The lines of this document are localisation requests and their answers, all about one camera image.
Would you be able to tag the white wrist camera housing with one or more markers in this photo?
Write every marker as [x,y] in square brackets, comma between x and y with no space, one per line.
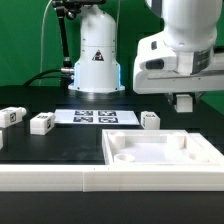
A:
[154,56]

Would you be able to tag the white square tabletop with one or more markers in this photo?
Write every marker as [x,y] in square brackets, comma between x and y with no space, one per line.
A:
[158,147]

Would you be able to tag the white fence wall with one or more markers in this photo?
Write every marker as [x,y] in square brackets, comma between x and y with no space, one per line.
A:
[88,178]

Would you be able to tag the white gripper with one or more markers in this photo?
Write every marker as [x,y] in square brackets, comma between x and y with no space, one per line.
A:
[152,82]

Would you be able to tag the white fiducial marker sheet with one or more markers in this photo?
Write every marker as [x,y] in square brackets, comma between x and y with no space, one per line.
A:
[95,117]

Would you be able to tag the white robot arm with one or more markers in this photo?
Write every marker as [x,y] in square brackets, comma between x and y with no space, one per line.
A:
[189,26]

